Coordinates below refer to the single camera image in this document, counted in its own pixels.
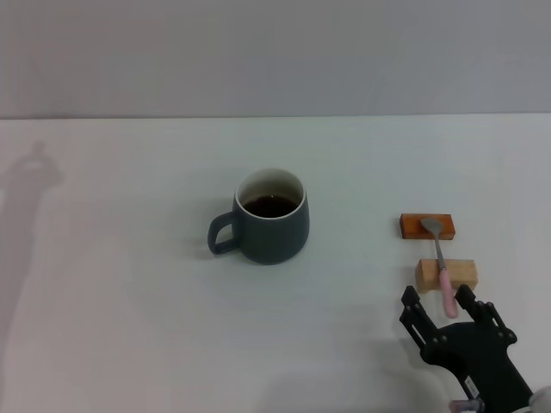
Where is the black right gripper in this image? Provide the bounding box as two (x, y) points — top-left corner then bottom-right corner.
(399, 284), (535, 413)

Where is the pink-handled metal spoon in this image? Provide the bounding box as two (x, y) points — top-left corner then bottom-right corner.
(419, 217), (459, 319)

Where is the dark grey ceramic mug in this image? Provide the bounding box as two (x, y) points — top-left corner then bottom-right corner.
(207, 167), (311, 265)

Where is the light wooden spoon rest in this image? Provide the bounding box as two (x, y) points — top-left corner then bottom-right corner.
(414, 258), (480, 296)

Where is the reddish brown wooden block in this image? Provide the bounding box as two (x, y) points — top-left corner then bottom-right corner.
(399, 213), (456, 242)

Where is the dark coffee liquid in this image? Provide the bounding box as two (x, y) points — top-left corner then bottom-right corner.
(242, 194), (300, 219)

